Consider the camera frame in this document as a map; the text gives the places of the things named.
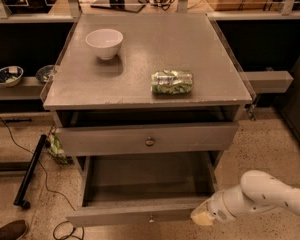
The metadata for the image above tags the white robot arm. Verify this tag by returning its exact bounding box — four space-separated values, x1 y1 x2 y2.
190 170 300 226

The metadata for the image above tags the green chip bag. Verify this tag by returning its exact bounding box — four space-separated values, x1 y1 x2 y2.
151 70 193 95

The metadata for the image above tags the black metal bar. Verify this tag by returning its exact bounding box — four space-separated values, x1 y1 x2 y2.
14 135 47 210

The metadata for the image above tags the green bag on floor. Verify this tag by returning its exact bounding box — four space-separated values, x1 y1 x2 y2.
46 126 73 165

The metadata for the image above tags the grey drawer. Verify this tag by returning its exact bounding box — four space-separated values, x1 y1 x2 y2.
56 110 238 156
67 152 217 227

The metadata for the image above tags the white bowl with items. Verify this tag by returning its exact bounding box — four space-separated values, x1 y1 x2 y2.
0 66 24 87

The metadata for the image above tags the white ceramic bowl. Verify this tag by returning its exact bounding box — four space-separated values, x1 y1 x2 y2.
86 29 124 60

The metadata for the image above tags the dark small bowl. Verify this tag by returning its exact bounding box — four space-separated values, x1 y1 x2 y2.
35 65 55 83

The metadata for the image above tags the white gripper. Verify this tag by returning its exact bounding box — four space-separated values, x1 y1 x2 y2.
190 191 231 226

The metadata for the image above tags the black monitor stand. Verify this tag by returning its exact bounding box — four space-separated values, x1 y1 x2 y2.
90 0 145 13

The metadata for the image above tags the grey top drawer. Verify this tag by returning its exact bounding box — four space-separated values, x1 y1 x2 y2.
56 110 238 156

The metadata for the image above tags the black floor cable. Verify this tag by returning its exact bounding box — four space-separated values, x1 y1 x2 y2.
0 97 86 240

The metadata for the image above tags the grey wooden drawer cabinet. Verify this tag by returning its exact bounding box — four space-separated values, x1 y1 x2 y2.
44 13 252 163

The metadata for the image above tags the brown shoe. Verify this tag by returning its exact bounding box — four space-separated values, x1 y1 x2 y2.
0 220 28 240

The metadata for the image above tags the grey shelf beam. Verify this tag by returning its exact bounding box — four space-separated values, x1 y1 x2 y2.
245 71 293 94

